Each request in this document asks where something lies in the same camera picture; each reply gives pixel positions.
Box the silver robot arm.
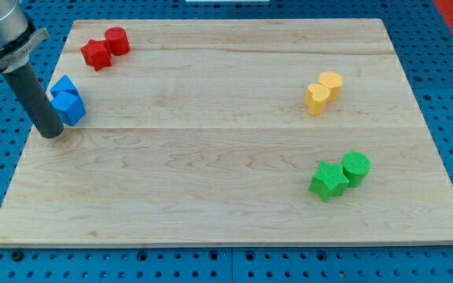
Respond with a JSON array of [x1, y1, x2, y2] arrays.
[[0, 0, 50, 73]]

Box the green star block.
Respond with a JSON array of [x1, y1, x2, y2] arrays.
[[308, 161, 349, 202]]

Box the red star block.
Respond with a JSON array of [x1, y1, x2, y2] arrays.
[[80, 39, 112, 72]]

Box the light wooden board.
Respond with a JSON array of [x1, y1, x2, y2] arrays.
[[0, 18, 453, 248]]

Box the yellow heart block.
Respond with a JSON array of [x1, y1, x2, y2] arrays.
[[304, 83, 330, 116]]

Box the yellow hexagon block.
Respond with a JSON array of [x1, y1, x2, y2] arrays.
[[319, 71, 342, 101]]

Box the green cylinder block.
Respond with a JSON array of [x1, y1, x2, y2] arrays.
[[341, 151, 371, 188]]

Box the red cylinder block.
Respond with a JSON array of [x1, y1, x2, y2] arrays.
[[105, 27, 131, 56]]

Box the blue hexagon block lower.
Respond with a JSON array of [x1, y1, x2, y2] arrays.
[[51, 91, 86, 127]]

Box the blue cube block upper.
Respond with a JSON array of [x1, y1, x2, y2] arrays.
[[50, 75, 79, 97]]

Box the dark grey cylindrical pointer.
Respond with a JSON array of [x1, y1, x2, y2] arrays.
[[2, 63, 64, 138]]

